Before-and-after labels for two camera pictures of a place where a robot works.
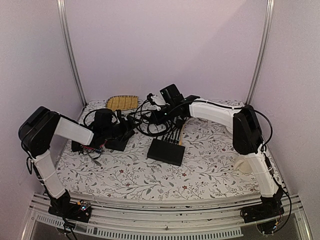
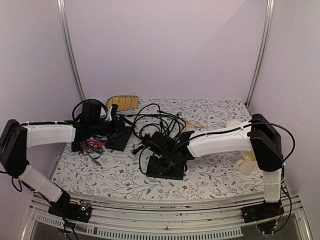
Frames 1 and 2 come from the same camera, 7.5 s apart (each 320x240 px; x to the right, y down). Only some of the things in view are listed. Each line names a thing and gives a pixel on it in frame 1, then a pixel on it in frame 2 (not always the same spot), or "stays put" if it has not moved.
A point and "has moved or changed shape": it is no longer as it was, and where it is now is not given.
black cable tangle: [150, 120] has moved or changed shape
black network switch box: [166, 151] has moved or changed shape
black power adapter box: [116, 144] stays put
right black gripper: [157, 121] → [166, 169]
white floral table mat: [211, 168] stays put
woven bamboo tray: [122, 102] stays put
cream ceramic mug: [243, 165] stays put
